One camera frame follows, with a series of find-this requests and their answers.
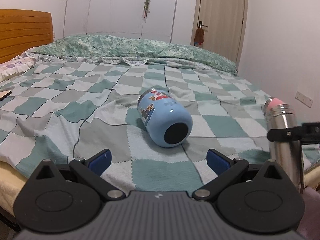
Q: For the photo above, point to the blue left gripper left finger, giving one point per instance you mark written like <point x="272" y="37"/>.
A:
<point x="100" y="162"/>

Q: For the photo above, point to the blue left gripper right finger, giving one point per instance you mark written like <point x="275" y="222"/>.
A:
<point x="218" y="162"/>

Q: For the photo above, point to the stainless steel cup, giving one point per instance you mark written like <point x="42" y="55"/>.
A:
<point x="288" y="154"/>

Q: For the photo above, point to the pink cup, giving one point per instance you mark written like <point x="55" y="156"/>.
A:
<point x="273" y="103"/>

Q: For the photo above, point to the light blue cartoon cup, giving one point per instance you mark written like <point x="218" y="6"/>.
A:
<point x="167" y="122"/>

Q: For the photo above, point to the green checkered blanket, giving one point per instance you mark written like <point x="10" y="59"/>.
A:
<point x="64" y="110"/>

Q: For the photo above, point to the brown flat board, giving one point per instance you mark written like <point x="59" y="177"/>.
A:
<point x="4" y="94"/>

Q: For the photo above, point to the green floral quilt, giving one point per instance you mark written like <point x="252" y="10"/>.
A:
<point x="102" y="48"/>

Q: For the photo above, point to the white patterned pillow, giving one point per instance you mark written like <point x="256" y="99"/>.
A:
<point x="16" y="66"/>

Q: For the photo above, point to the beige wooden door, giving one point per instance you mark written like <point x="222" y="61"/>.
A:
<point x="224" y="25"/>

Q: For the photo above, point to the orange wooden headboard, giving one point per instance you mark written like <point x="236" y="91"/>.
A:
<point x="22" y="30"/>

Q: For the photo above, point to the white wardrobe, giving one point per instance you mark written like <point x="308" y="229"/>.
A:
<point x="123" y="18"/>

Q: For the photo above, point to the hanging wardrobe charm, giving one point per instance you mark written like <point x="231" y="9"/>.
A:
<point x="146" y="9"/>

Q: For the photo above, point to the white wall switch plate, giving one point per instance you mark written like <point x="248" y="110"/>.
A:
<point x="304" y="99"/>

